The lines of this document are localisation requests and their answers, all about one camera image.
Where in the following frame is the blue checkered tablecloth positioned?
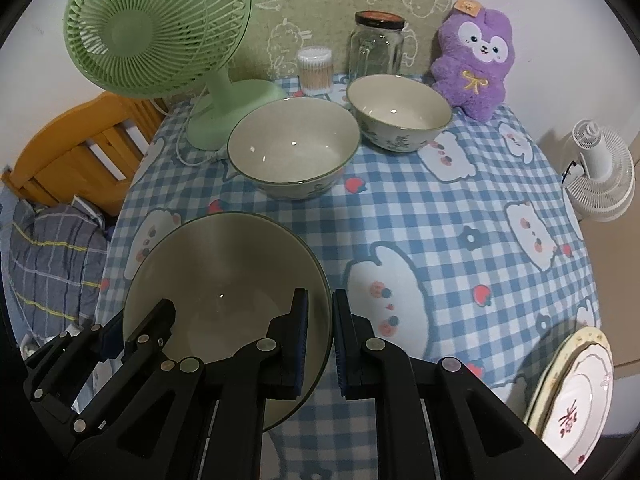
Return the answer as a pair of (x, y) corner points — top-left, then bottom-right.
(96, 106), (599, 479)

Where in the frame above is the cream ceramic bowl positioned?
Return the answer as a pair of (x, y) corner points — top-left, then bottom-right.
(346, 74), (454, 153)
(124, 209), (331, 429)
(227, 96), (360, 200)

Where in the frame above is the glass jar black lid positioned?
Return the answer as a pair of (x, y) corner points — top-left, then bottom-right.
(348, 10), (406, 82)

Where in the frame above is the wooden bed headboard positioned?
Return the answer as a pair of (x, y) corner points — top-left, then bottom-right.
(1, 92), (163, 216)

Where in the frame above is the cream plate underneath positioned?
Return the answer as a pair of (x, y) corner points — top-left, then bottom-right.
(526, 326), (612, 438)

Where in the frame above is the green desk fan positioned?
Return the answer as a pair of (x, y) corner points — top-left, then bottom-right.
(64, 0), (286, 152)

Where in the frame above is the white fan power cable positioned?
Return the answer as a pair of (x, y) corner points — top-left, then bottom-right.
(150, 86), (234, 167)

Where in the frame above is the grey plaid pillow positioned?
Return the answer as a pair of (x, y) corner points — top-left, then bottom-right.
(6, 197), (108, 340)

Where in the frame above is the olive cartoon print mat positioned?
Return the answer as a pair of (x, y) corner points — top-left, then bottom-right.
(229, 0), (451, 80)

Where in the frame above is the white red patterned plate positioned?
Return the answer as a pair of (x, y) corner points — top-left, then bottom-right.
(541, 344), (613, 474)

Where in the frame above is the cotton swab container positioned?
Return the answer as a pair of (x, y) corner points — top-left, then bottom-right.
(296, 46), (333, 96)

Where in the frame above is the purple plush bunny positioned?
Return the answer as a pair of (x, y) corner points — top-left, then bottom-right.
(431, 0), (515, 122)

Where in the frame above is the white floor fan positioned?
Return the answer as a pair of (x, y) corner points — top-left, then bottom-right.
(562, 119), (636, 222)

